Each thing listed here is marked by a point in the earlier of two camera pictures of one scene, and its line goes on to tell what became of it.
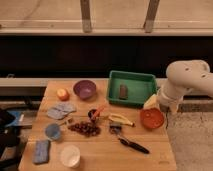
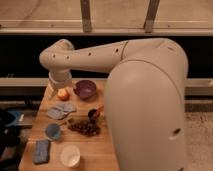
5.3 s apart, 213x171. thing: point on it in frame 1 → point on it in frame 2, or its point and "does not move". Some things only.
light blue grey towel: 60,110 does not move
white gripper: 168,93 → 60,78
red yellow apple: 63,94 does not move
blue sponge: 41,152 does not move
